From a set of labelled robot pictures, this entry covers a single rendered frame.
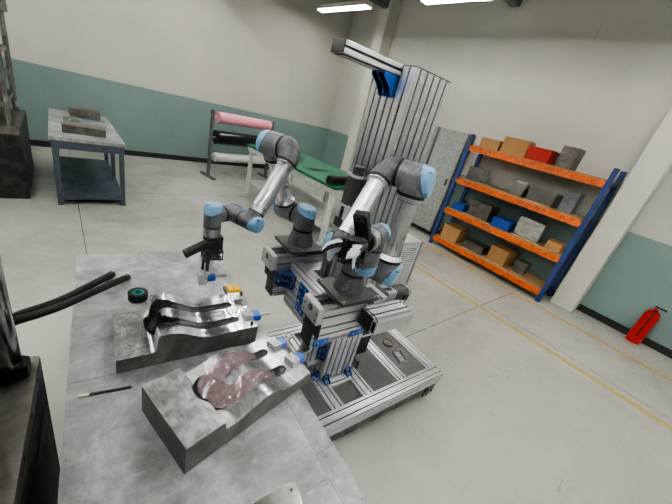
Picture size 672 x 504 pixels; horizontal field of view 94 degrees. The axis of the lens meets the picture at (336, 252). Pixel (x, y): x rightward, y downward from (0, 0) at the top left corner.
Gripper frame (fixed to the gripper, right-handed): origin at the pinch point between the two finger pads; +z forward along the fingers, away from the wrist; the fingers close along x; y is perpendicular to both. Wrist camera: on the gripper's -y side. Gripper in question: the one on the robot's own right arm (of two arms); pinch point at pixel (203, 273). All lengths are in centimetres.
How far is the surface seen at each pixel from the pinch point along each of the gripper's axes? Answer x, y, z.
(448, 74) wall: 329, 512, -196
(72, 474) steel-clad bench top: -67, -46, 15
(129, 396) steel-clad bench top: -47, -33, 15
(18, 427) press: -46, -59, 16
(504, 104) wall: 199, 521, -160
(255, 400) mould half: -70, 0, 6
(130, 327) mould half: -19.9, -30.5, 8.7
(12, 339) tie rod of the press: -26, -60, 0
